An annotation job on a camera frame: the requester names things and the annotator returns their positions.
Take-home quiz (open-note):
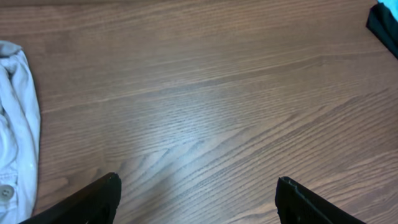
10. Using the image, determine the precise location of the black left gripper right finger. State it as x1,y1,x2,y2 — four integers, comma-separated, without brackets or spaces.
275,177,364,224

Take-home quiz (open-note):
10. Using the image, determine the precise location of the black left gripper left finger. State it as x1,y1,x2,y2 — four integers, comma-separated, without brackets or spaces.
21,172,122,224

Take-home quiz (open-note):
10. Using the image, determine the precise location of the light blue printed t-shirt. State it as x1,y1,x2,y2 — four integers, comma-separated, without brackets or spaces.
377,0,398,20

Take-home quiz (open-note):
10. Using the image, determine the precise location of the beige folded garment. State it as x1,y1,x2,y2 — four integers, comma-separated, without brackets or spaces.
1,40,40,223

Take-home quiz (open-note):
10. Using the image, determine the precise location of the black crumpled garment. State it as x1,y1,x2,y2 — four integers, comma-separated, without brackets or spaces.
366,2,397,58

